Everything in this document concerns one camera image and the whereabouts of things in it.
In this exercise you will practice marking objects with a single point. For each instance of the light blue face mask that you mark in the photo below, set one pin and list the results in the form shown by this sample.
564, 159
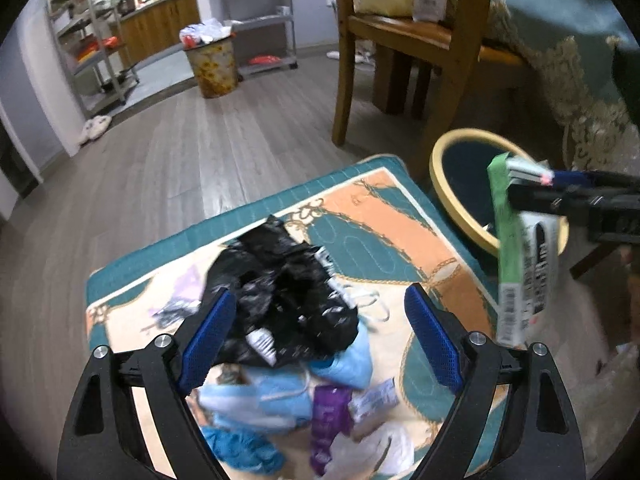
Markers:
278, 400

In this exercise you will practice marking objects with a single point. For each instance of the wooden dining chair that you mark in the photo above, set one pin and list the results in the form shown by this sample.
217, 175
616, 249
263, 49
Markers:
458, 51

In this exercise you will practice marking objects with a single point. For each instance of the green white cardboard box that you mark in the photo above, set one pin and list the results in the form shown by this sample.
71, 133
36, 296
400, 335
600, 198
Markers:
528, 250

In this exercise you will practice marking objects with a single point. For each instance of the grey metal shelf left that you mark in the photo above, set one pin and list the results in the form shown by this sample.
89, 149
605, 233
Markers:
94, 55

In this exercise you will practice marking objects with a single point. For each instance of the blue nitrile glove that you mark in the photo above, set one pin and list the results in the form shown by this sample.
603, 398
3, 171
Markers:
244, 450

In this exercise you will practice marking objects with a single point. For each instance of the clear plastic wrapper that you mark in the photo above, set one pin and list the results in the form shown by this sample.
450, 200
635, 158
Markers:
182, 300

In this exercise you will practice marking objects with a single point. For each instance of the crumpled white tissue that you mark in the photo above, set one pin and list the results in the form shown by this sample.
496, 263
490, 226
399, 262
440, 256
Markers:
388, 450

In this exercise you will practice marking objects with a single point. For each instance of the wooden kitchen cabinet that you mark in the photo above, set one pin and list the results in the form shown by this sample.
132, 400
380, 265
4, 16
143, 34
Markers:
155, 27

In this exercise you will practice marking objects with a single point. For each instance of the sunflower pattern trash can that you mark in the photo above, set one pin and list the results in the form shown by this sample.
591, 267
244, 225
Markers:
214, 68

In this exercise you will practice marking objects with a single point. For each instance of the black plastic bag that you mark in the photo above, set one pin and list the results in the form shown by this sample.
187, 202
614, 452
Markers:
286, 307

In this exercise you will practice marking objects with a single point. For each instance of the white slippers pair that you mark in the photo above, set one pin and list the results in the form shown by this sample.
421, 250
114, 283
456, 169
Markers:
94, 128

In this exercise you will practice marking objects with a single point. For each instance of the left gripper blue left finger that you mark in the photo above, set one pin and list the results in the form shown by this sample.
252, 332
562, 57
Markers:
102, 437

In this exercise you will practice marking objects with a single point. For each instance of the grey metal shelf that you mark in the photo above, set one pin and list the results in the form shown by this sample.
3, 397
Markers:
263, 33
94, 55

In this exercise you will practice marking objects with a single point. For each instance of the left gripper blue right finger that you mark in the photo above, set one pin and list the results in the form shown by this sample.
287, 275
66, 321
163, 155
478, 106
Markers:
538, 437

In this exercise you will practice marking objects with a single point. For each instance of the yellow rimmed teal waste bin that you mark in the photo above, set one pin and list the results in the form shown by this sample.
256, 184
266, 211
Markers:
458, 171

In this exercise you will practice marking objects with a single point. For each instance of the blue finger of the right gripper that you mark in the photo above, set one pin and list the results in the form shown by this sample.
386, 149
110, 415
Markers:
571, 200
593, 179

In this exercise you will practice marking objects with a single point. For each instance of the grey metal shelf right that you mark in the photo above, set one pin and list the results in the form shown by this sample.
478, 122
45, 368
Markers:
263, 33

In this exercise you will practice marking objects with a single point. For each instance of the purple snack wrapper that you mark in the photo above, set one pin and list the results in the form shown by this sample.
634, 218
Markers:
330, 417

